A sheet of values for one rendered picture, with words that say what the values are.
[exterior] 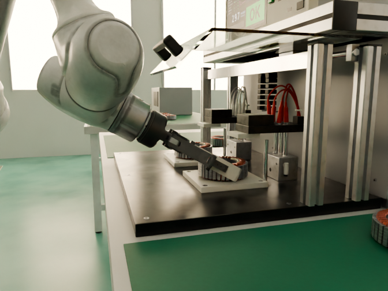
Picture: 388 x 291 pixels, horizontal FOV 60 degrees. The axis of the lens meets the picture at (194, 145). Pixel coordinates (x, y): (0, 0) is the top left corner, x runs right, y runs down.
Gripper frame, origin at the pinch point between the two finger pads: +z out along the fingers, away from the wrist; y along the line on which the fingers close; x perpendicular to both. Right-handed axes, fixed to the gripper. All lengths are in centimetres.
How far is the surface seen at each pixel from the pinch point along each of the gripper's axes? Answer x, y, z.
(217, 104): -81, 472, 153
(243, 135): -8.1, -3.0, -0.5
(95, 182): 52, 161, -4
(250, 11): -38.9, 14.6, -7.2
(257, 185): -0.2, -7.5, 5.7
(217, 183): 3.5, -6.0, -1.8
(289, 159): -8.6, -3.8, 12.1
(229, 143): -6.8, 25.5, 10.1
